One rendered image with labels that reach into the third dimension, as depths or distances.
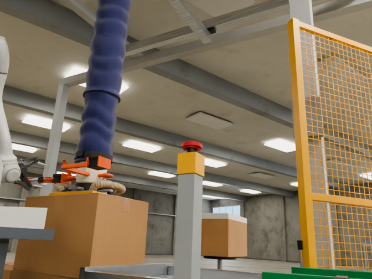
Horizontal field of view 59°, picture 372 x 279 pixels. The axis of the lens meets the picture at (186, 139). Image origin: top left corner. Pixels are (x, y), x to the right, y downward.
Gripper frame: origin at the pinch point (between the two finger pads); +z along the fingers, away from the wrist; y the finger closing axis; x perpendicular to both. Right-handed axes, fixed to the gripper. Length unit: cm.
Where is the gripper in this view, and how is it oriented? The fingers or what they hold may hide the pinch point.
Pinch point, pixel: (42, 175)
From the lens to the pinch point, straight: 217.4
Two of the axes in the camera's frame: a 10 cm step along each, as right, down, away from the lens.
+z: 4.9, 2.9, 8.2
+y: -0.4, 9.5, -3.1
